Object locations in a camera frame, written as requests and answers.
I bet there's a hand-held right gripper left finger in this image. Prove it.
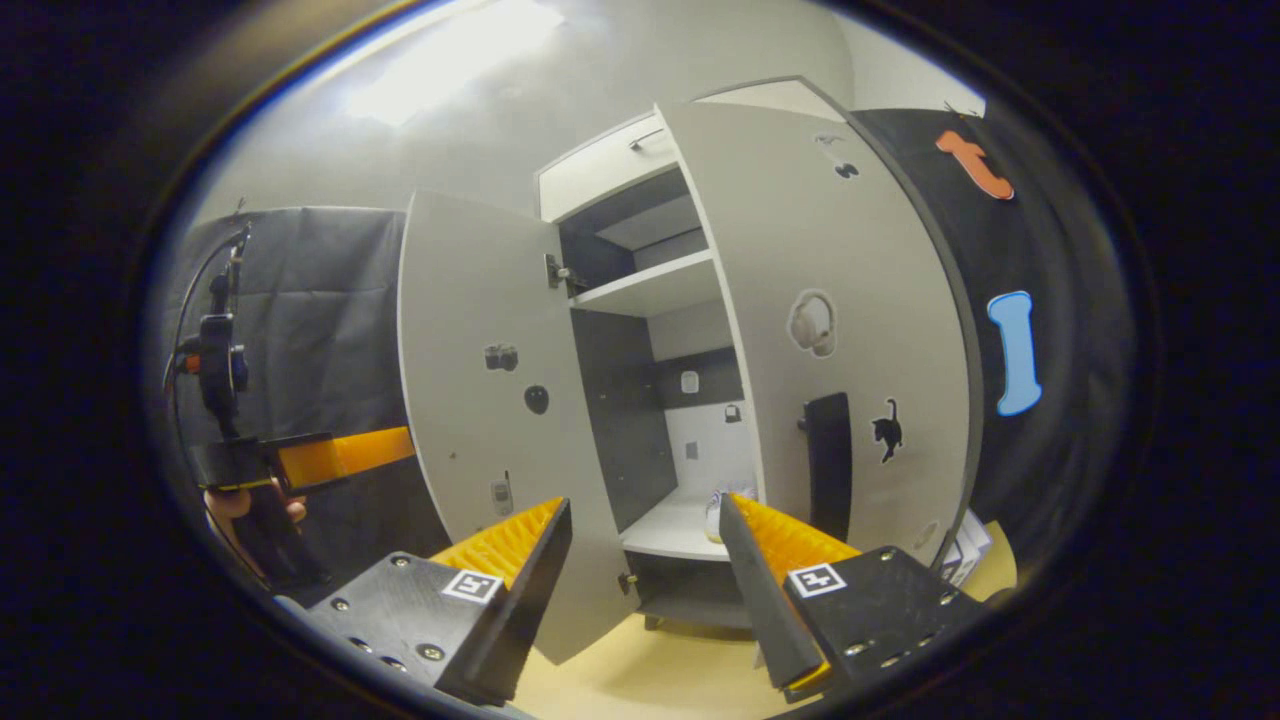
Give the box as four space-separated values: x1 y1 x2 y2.
300 497 574 706

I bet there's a white cabinet drawer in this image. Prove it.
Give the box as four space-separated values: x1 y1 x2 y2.
538 112 681 223

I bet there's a white canvas shoe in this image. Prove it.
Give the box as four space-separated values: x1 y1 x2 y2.
703 485 758 546

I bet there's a white cabinet shelf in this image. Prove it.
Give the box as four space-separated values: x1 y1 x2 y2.
595 195 701 251
570 250 723 319

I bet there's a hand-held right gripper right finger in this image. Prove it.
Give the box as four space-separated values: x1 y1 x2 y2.
718 492 991 703

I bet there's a dark blue cardboard box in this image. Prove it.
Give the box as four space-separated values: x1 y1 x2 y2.
938 508 994 588

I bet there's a black backdrop cloth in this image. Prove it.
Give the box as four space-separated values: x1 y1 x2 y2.
850 105 1141 561
160 205 451 591

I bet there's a white shoe cabinet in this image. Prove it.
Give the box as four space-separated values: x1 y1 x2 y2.
398 75 986 666

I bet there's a black door handle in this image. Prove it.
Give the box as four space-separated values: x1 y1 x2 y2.
800 392 853 541

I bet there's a white cabinet door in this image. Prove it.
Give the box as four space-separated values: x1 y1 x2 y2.
655 98 986 671
398 190 641 666

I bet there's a white cabinet bottom board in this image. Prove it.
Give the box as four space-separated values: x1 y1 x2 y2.
620 488 761 563

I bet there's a black stand with clamp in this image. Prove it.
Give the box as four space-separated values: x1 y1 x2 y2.
165 225 251 441

